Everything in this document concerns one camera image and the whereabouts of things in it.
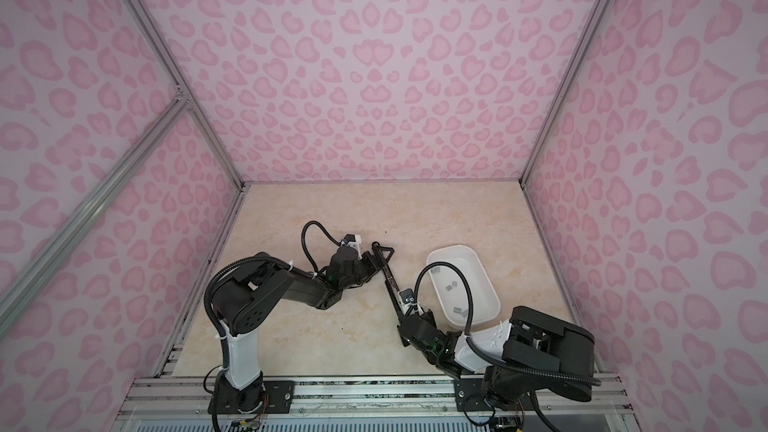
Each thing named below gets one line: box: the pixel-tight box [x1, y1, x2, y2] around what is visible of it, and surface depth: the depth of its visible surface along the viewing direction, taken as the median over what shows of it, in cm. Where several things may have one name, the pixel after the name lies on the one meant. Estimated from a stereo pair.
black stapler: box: [379, 258, 404, 320], surface depth 92 cm
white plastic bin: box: [426, 245, 501, 328], surface depth 89 cm
